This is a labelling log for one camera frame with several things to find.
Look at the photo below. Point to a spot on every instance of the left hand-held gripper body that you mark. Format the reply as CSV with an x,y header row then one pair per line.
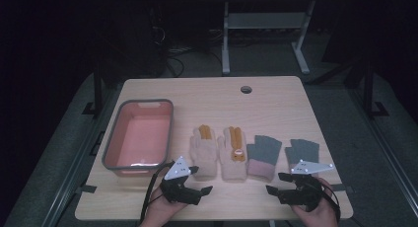
x,y
179,190

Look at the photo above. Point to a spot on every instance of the person's right hand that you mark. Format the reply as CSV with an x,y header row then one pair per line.
x,y
323,215

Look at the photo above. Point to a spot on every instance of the pink plastic basket grey rim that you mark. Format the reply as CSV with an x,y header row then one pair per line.
x,y
141,138

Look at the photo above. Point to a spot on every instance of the beige glove orange fingers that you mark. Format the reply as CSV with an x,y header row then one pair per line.
x,y
203,151

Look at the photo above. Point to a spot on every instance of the grey aluminium rail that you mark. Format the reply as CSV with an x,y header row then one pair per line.
x,y
74,167
387,158

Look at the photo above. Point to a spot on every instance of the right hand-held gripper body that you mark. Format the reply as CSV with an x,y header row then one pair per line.
x,y
305,194

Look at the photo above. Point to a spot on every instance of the grey glove pink cuff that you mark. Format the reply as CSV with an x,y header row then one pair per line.
x,y
264,151
304,149

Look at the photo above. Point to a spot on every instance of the black metal stand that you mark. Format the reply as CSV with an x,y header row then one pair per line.
x,y
368,89
97,89

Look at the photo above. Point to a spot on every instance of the person's left hand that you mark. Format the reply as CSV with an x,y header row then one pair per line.
x,y
159,212

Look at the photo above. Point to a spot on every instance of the beige glove orange bear patch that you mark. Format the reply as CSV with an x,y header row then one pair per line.
x,y
231,167

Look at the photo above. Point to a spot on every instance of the black table edge bracket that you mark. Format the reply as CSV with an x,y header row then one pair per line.
x,y
345,188
87,189

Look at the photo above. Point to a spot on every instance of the white metal desk frame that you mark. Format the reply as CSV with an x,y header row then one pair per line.
x,y
263,20

